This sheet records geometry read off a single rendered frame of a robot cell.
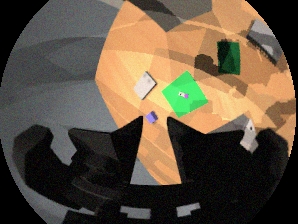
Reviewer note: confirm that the purple cube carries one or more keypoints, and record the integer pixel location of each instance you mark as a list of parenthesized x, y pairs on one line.
[(152, 117)]

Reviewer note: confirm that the green flat square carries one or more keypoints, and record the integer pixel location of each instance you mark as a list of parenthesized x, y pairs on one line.
[(185, 84)]

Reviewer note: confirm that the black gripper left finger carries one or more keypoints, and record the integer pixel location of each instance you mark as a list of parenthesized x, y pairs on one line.
[(121, 145)]

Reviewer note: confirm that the beige panel with socket ports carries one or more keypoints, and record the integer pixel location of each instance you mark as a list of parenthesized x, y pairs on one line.
[(171, 13)]

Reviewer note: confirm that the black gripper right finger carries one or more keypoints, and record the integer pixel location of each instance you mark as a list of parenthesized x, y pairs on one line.
[(192, 148)]

